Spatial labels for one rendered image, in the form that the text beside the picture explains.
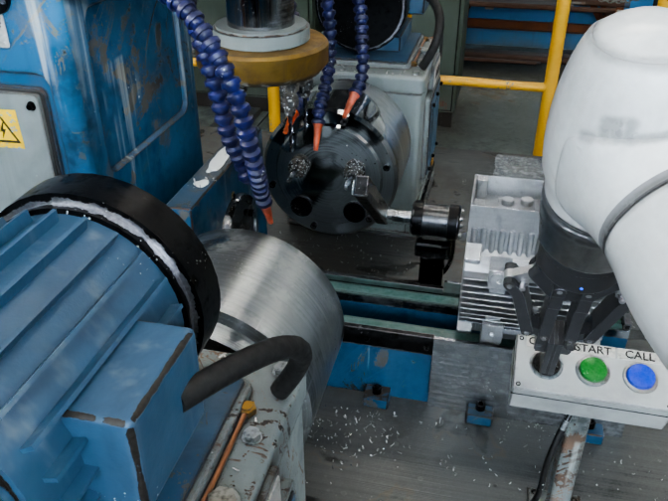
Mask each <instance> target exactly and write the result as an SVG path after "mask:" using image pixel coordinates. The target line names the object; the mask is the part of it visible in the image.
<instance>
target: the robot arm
mask: <svg viewBox="0 0 668 501"><path fill-rule="evenodd" d="M542 165H543V171H544V175H545V181H544V184H543V189H542V198H541V203H540V212H539V214H540V222H539V233H538V237H539V241H540V244H539V248H538V252H537V254H536V255H534V256H533V257H532V258H531V259H530V261H529V264H528V265H524V266H520V267H519V265H518V264H517V263H515V262H512V261H509V262H506V263H505V269H504V279H503V286H504V288H505V289H506V290H507V291H508V292H509V293H510V294H511V295H512V298H513V302H514V306H515V310H516V314H517V319H518V323H519V327H520V331H521V334H523V335H526V336H530V335H532V334H535V339H534V349H535V351H540V352H541V353H540V369H539V373H541V374H548V375H554V372H555V369H556V366H557V364H558V361H559V358H560V355H561V354H563V355H569V354H571V352H572V351H575V350H576V343H577V341H579V340H584V342H585V343H586V344H594V343H595V342H596V341H597V340H598V339H599V338H600V337H601V336H602V335H603V334H604V333H605V332H606V331H607V330H608V329H609V328H610V327H611V326H613V325H614V324H615V323H616V322H617V321H618V320H619V319H620V318H621V317H622V316H623V315H624V314H625V313H626V312H627V311H629V310H630V312H631V314H632V316H633V318H634V320H635V321H636V323H637V325H638V327H639V328H640V330H641V331H642V333H643V335H644V336H645V338H646V340H647V341H648V343H649V344H650V346H651V347H652V349H653V350H654V352H655V353H656V355H657V356H658V358H659V359H660V361H661V362H662V363H663V365H664V366H665V368H666V369H667V371H668V8H664V7H658V6H641V7H636V8H630V9H626V10H623V11H619V12H616V13H614V14H611V15H609V16H607V17H605V18H603V19H600V20H597V21H596V22H594V23H593V24H592V25H591V26H590V27H589V28H588V30H587V31H586V32H585V33H584V35H583V37H582V38H581V40H580V41H579V43H578V44H577V46H576V48H575V49H574V51H573V53H572V55H571V56H570V58H569V60H568V62H567V64H566V66H565V69H564V71H563V73H562V76H561V78H560V80H559V83H558V85H557V88H556V91H555V94H554V97H553V101H552V104H551V108H550V112H549V116H548V120H547V125H546V131H545V136H544V145H543V157H542ZM530 279H532V280H533V281H534V282H535V283H536V284H537V285H538V287H539V288H540V289H541V290H542V291H543V292H544V293H545V294H546V296H545V299H544V303H543V306H542V310H541V312H539V317H536V316H534V310H533V305H532V300H531V295H530V290H529V281H530ZM605 296H606V298H605V299H604V300H603V301H602V302H601V303H600V304H599V305H598V306H597V307H596V308H595V309H594V310H593V311H592V312H591V313H590V314H589V316H588V317H587V318H585V317H586V315H587V314H588V313H589V311H590V308H591V305H592V303H593V302H594V301H596V300H599V299H601V298H603V297H605ZM563 301H571V305H570V308H569V311H568V314H567V317H566V320H565V321H562V320H556V319H557V316H558V313H559V310H561V307H562V304H563Z"/></svg>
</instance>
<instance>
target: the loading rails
mask: <svg viewBox="0 0 668 501"><path fill-rule="evenodd" d="M322 271H323V272H324V274H325V275H326V276H327V278H328V279H329V281H330V282H331V284H332V285H333V287H334V289H335V291H336V293H337V295H338V297H339V300H340V303H341V306H342V310H343V315H344V337H343V341H342V344H341V347H340V350H339V353H338V356H337V358H336V361H335V364H334V367H333V370H332V372H331V375H330V378H329V381H328V383H327V386H330V387H336V388H342V389H348V390H354V391H361V392H364V395H363V406H364V407H370V408H376V409H382V410H386V409H387V408H388V405H389V401H390V397H391V396H392V397H398V398H404V399H410V400H416V401H422V402H428V406H429V407H435V408H441V409H447V410H453V411H459V412H465V413H466V417H465V422H466V423H472V424H478V425H484V426H491V425H492V421H493V417H496V418H506V419H512V420H519V421H525V422H531V423H537V424H543V425H549V426H555V427H559V426H560V424H561V422H562V420H563V418H564V417H565V415H564V414H558V413H552V412H546V411H539V410H533V409H527V408H520V407H514V406H510V405H509V404H508V398H509V387H510V375H511V363H512V353H513V348H514V344H515V340H509V339H502V343H501V344H500V346H499V345H492V344H485V343H479V335H480V331H475V330H471V334H465V333H458V332H456V325H457V317H458V306H459V297H460V288H461V282H456V281H448V280H446V281H445V282H444V286H441V285H433V284H425V283H417V282H410V281H402V280H394V279H386V278H379V277H372V276H364V275H357V274H349V273H341V272H333V271H326V270H322ZM628 312H629V311H627V312H626V313H625V314H624V315H623V316H622V317H621V318H620V319H619V320H618V321H617V322H616V323H615V324H614V325H613V326H611V327H610V328H609V329H608V330H607V331H606V332H605V333H604V334H603V337H602V340H600V346H608V347H614V348H622V349H625V348H626V344H627V340H628V337H629V333H630V329H631V325H632V323H631V318H630V313H628ZM624 427H625V423H620V422H614V421H607V420H601V419H595V418H592V419H591V420H590V424H589V428H588V432H587V436H586V439H585V443H591V444H597V445H602V442H603V438H604V436H605V435H611V436H617V437H622V433H623V430H624Z"/></svg>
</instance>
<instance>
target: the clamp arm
mask: <svg viewBox="0 0 668 501"><path fill-rule="evenodd" d="M351 194H352V195H353V196H355V197H356V199H357V200H358V201H359V202H360V204H361V205H362V206H363V207H364V208H365V210H366V211H367V213H368V214H370V216H371V217H372V218H373V219H374V221H375V222H376V223H377V224H382V225H386V224H387V223H388V221H390V222H391V221H392V220H391V219H387V218H391V217H392V214H388V211H389V212H392V211H393V210H391V209H390V207H388V205H387V204H386V202H385V200H384V199H383V197H382V196H381V194H380V192H379V191H378V189H377V188H376V186H375V184H374V183H373V181H372V180H371V178H370V177H369V176H362V175H357V176H356V180H353V185H352V192H351Z"/></svg>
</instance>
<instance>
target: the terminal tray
mask: <svg viewBox="0 0 668 501"><path fill-rule="evenodd" d="M480 177H485V178H486V179H480ZM543 184H544V181H541V180H531V179H520V178H510V177H500V176H489V175H479V174H475V177H474V183H473V190H472V197H471V203H470V211H469V220H468V233H467V243H474V244H482V250H481V252H484V251H485V250H488V251H489V253H493V252H494V251H497V252H498V253H499V254H502V253H503V251H505V252H506V253H507V254H508V255H511V254H512V253H513V252H514V253H515V254H516V256H521V254H522V253H523V254H524V255H525V256H526V257H530V256H531V255H536V254H537V252H538V248H539V244H540V241H539V237H538V233H539V222H540V214H539V212H540V203H541V198H542V189H543ZM478 200H481V201H483V203H477V201H478Z"/></svg>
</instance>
